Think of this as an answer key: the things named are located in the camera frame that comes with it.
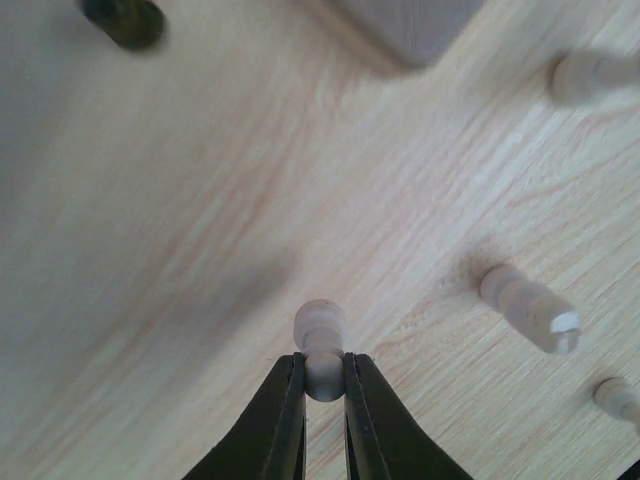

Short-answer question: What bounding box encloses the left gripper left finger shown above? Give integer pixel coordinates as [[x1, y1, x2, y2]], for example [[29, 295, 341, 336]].
[[184, 352, 306, 480]]

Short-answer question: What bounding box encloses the white chess piece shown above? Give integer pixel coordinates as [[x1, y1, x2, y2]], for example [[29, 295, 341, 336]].
[[549, 49, 639, 106], [479, 265, 581, 355]]

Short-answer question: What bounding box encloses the wooden chess board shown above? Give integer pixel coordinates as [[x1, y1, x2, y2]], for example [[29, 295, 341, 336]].
[[299, 0, 489, 71]]

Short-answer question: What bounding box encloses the dark chess piece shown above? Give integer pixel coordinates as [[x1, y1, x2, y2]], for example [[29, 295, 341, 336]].
[[77, 0, 166, 51]]

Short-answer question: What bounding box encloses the white chess pawn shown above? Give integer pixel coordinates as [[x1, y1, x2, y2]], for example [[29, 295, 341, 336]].
[[293, 299, 346, 402], [593, 377, 640, 433]]

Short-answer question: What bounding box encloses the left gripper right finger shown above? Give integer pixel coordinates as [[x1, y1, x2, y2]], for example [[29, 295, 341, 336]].
[[344, 353, 471, 480]]

